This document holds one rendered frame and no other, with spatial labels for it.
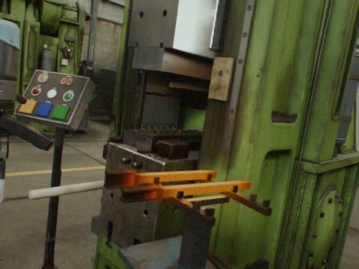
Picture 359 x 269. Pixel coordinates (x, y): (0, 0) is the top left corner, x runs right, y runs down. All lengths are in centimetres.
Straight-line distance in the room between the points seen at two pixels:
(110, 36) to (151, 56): 929
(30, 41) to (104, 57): 468
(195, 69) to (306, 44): 51
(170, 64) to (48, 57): 493
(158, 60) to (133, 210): 65
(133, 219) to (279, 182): 71
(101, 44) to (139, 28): 903
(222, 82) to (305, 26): 51
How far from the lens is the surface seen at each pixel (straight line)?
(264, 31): 128
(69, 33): 661
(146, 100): 168
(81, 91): 172
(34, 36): 619
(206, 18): 150
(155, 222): 134
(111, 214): 156
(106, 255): 166
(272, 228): 170
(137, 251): 111
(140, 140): 144
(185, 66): 147
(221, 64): 132
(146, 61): 144
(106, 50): 1062
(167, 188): 86
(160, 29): 141
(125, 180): 93
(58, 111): 171
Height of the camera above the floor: 121
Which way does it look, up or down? 8 degrees down
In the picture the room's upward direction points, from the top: 8 degrees clockwise
